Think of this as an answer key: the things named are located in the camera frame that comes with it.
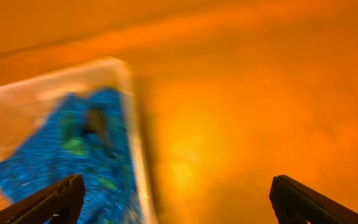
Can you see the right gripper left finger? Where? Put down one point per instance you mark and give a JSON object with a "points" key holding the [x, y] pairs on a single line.
{"points": [[60, 202]]}

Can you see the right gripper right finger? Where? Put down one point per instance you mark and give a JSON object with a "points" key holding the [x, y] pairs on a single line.
{"points": [[295, 203]]}

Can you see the sparkly blue garment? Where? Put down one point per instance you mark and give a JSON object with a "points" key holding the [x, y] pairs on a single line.
{"points": [[85, 136]]}

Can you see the clear plastic storage bin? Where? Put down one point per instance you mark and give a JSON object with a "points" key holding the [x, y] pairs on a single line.
{"points": [[25, 105]]}

